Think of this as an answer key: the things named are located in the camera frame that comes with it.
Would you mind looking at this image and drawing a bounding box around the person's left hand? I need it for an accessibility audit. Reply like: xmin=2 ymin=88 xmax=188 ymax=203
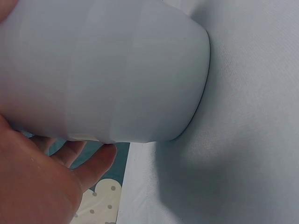
xmin=0 ymin=0 xmax=118 ymax=224

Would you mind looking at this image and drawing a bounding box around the white cup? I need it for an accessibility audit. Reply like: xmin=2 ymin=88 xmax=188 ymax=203
xmin=0 ymin=0 xmax=212 ymax=144

